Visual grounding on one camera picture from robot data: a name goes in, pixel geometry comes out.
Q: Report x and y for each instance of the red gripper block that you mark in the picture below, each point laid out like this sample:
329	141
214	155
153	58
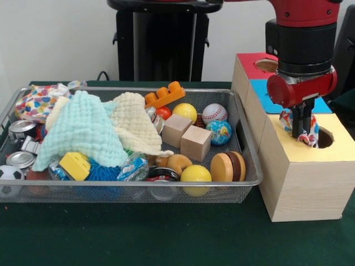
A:
299	88

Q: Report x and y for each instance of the colourful ruffled fabric toy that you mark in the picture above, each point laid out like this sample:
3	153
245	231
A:
285	120

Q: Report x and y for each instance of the mint green waffle cloth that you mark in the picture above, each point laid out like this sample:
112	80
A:
80	130

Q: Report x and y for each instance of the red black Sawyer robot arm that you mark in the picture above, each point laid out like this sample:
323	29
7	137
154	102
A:
302	44

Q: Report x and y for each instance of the wooden box with three holes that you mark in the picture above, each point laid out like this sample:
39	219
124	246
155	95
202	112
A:
302	177

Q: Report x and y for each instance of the dark green tablecloth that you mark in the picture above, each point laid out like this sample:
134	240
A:
345	101
166	235

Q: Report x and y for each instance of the black office chair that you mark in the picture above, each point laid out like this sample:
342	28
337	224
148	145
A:
346	55

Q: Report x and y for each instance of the globe print ball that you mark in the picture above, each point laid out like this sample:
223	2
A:
219	133

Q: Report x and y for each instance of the white baseball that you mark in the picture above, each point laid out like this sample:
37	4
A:
215	113

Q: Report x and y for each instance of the wooden toy burger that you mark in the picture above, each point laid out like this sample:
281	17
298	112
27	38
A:
224	167

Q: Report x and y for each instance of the wooden cube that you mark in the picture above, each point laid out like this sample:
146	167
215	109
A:
174	130
195	144

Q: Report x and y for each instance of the yellow ball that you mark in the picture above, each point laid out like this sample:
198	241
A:
195	174
185	112

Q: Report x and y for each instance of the orange toy block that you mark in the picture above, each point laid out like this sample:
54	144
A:
166	97

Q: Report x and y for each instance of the cream waffle cloth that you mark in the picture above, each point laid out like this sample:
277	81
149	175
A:
133	119

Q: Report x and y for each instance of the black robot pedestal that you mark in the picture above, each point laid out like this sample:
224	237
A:
161	47

